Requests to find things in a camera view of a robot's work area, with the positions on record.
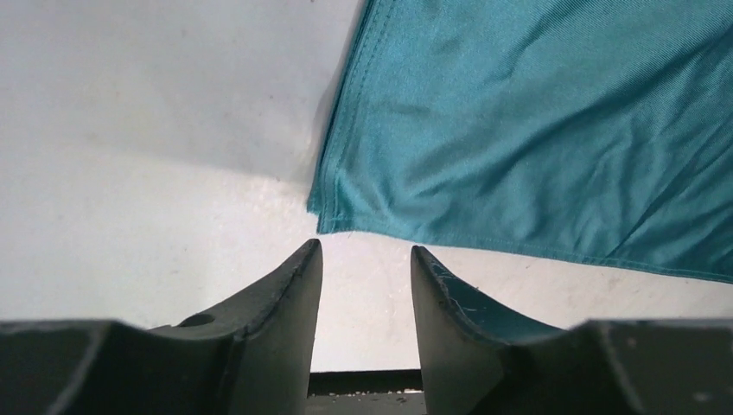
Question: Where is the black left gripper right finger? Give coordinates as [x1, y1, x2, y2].
[411, 246, 732, 414]

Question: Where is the teal cloth napkin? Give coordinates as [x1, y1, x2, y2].
[307, 1, 732, 283]

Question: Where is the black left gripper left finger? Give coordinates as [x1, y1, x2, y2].
[1, 239, 323, 414]

